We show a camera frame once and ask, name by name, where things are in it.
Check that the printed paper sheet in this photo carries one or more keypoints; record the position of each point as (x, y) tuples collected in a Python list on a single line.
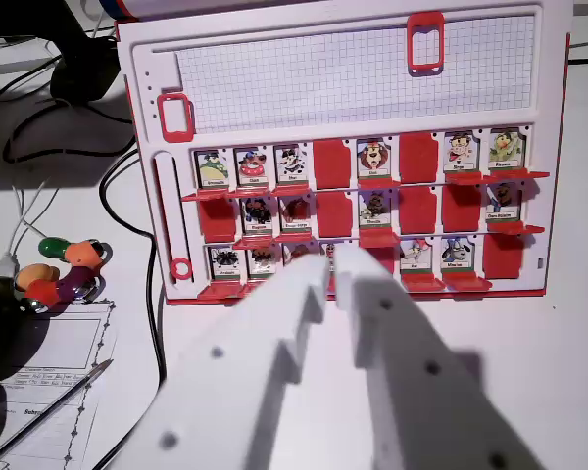
[(54, 343)]

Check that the colourful twisted tangle toy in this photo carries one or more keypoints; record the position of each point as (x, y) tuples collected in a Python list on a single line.
[(73, 276)]

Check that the thin silver pen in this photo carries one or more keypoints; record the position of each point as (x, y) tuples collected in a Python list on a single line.
[(49, 411)]

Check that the red and white game board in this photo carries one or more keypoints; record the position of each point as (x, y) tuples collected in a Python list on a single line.
[(323, 88)]

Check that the black box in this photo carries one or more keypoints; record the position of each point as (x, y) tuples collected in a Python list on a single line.
[(85, 63)]

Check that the blue red white tube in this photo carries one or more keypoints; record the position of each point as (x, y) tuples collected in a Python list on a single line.
[(120, 7)]

